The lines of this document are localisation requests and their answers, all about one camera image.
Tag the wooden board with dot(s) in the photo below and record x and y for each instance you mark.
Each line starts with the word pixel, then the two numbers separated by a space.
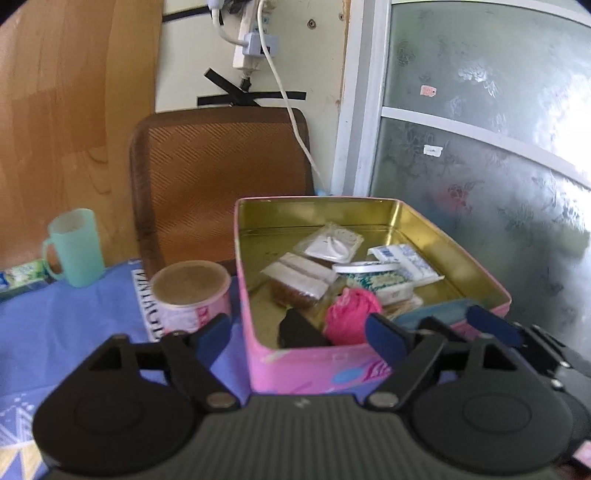
pixel 69 129

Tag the pink tin box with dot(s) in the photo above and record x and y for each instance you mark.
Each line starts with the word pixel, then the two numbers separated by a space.
pixel 304 369

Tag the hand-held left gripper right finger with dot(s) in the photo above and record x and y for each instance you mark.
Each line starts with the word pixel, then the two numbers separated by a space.
pixel 385 339

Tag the clear packet with brown contents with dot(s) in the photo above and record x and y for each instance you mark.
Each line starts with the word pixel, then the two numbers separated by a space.
pixel 298 281

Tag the blue flat pack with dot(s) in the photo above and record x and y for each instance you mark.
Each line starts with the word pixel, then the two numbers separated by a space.
pixel 434 310

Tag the blue printed tablecloth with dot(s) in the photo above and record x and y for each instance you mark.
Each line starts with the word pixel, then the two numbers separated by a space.
pixel 69 332

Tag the round tub with red label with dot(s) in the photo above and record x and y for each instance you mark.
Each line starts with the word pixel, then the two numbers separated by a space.
pixel 189 295

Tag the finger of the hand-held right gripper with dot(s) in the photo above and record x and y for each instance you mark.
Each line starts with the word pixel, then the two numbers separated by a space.
pixel 496 325

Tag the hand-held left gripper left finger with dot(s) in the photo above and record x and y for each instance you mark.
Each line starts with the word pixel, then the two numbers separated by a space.
pixel 212 334

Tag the white power strip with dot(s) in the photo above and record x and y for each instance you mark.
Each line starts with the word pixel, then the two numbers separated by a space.
pixel 251 41

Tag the black tape cross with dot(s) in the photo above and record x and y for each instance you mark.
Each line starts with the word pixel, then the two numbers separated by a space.
pixel 249 96

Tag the white lidded green label tub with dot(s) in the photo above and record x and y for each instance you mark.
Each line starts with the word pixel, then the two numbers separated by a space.
pixel 374 277

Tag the mint green mug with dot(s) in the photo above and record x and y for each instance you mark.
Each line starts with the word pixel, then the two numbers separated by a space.
pixel 78 249

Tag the black pouch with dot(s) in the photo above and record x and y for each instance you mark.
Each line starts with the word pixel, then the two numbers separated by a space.
pixel 300 330

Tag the white sachet packet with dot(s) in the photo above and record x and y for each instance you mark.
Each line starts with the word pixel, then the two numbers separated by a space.
pixel 330 242

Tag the white tissue pack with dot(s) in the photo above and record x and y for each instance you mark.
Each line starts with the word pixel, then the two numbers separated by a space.
pixel 408 263

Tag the black and white magazine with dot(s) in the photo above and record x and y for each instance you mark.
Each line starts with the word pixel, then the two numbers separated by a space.
pixel 147 304

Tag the pink yarn ball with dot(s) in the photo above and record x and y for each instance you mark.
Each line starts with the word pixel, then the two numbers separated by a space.
pixel 348 314

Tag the frosted glass window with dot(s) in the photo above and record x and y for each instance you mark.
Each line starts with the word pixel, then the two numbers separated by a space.
pixel 485 152

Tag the green and blue snack packet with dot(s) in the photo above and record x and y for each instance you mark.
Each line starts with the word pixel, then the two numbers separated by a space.
pixel 23 277

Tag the cotton swab packet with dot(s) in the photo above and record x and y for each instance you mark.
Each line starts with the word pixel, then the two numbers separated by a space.
pixel 401 307

